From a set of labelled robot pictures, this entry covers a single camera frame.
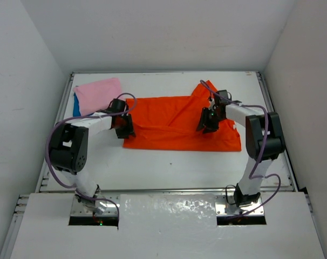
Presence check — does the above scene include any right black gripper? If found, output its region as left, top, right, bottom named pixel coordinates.
left=197, top=107, right=225, bottom=133

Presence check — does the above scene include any orange t shirt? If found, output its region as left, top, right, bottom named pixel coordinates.
left=123, top=81, right=242, bottom=152

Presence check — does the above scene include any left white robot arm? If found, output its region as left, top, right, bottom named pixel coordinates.
left=45, top=97, right=137, bottom=202

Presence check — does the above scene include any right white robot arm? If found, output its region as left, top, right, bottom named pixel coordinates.
left=196, top=90, right=286, bottom=207

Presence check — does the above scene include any folded pink t shirt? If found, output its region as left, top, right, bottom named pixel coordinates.
left=73, top=78, right=122, bottom=116

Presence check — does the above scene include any folded blue t shirt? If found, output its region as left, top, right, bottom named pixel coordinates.
left=72, top=93, right=81, bottom=117

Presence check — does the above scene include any white front cover board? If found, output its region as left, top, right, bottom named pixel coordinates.
left=11, top=193, right=324, bottom=258

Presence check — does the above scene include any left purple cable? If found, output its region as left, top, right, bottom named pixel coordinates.
left=45, top=92, right=138, bottom=222

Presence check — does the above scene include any purple cable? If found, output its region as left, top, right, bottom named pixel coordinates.
left=45, top=92, right=138, bottom=222
left=200, top=79, right=282, bottom=218

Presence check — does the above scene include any black looped wire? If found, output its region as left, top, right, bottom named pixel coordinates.
left=225, top=185, right=237, bottom=206

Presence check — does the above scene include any front aluminium frame rail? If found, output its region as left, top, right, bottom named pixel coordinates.
left=102, top=186, right=295, bottom=194

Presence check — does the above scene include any aluminium frame rail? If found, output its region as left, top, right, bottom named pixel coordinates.
left=35, top=71, right=76, bottom=193
left=102, top=186, right=295, bottom=194
left=256, top=71, right=309, bottom=196

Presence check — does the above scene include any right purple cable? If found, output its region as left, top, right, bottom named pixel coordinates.
left=200, top=79, right=282, bottom=218

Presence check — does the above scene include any right aluminium frame rail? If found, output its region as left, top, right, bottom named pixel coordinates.
left=256, top=71, right=309, bottom=196

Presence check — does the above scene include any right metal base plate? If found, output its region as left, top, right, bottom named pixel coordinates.
left=215, top=192, right=264, bottom=217

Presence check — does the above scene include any metal base plate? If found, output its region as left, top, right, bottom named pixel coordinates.
left=215, top=192, right=264, bottom=217
left=70, top=196, right=119, bottom=217

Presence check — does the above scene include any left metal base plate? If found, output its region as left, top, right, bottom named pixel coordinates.
left=70, top=196, right=119, bottom=217

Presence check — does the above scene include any left aluminium frame rail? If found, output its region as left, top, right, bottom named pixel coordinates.
left=35, top=71, right=76, bottom=193

